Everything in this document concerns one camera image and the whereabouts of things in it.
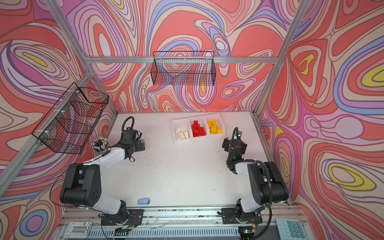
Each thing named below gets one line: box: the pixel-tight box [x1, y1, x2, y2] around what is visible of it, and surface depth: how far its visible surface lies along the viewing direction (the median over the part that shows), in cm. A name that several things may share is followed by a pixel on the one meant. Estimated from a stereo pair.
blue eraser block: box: [137, 198, 150, 205], surface depth 79 cm
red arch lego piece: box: [191, 120, 206, 137], surface depth 106 cm
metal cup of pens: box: [90, 136, 108, 153], surface depth 83 cm
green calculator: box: [275, 218, 307, 240], surface depth 70 cm
